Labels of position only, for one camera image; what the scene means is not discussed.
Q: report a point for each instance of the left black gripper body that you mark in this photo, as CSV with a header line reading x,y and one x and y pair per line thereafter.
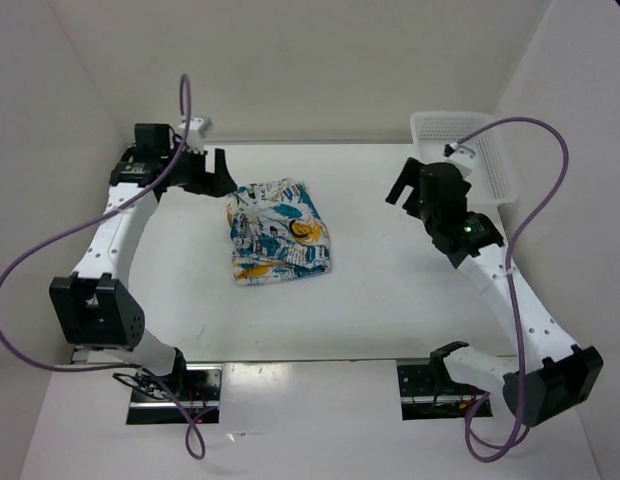
x,y
190,172

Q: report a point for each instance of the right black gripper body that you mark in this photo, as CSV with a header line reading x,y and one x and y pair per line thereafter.
x,y
415,204

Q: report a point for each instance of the patterned white yellow teal shorts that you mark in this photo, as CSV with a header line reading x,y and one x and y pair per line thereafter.
x,y
277,234

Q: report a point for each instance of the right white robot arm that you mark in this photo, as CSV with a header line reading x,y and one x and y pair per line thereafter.
x,y
551,373

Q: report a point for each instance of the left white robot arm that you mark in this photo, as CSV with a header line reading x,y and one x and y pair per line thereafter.
x,y
93,304

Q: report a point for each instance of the white plastic basket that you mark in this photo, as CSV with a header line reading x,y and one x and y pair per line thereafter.
x,y
493,181

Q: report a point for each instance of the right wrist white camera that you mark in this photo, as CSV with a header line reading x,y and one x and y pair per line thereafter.
x,y
462,157

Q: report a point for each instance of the wrist white camera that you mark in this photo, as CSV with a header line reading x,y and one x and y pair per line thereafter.
x,y
195,132
462,157

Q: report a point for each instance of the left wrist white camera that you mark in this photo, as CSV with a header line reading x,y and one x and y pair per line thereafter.
x,y
195,132

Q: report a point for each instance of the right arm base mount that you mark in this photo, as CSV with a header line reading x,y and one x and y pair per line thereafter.
x,y
421,398

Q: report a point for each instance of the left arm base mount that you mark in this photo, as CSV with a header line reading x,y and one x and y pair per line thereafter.
x,y
200,397

